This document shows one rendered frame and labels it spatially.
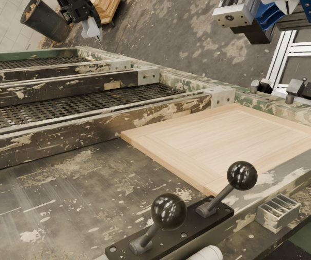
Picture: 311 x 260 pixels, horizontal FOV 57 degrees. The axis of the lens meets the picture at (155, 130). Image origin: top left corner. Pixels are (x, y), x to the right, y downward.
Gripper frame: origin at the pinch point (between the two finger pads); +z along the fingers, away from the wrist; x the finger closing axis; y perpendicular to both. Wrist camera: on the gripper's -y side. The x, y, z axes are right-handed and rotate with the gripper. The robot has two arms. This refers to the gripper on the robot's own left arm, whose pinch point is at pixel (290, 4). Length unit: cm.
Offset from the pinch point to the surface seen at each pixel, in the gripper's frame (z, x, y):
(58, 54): 23, -179, -28
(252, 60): 86, -93, -125
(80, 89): 19, -83, 9
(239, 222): 22.0, 2.3, 31.1
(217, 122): 33.4, -26.8, -1.4
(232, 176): 7.6, 5.9, 32.6
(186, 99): 25.8, -36.3, -1.1
